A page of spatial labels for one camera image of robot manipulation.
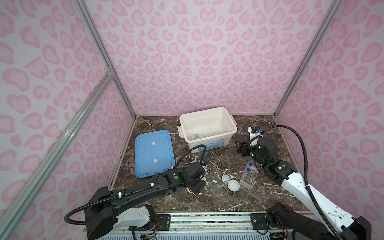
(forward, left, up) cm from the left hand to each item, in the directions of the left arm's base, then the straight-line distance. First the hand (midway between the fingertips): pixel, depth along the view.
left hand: (199, 176), depth 78 cm
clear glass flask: (+28, +1, -3) cm, 28 cm away
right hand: (+14, -22, +14) cm, 29 cm away
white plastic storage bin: (+40, -11, -9) cm, 42 cm away
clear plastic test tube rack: (+3, -30, -10) cm, 31 cm away
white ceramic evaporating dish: (-2, -19, -9) cm, 21 cm away
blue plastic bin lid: (+22, +30, -12) cm, 39 cm away
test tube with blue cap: (+1, -24, +5) cm, 25 cm away
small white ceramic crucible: (+2, -15, -9) cm, 18 cm away
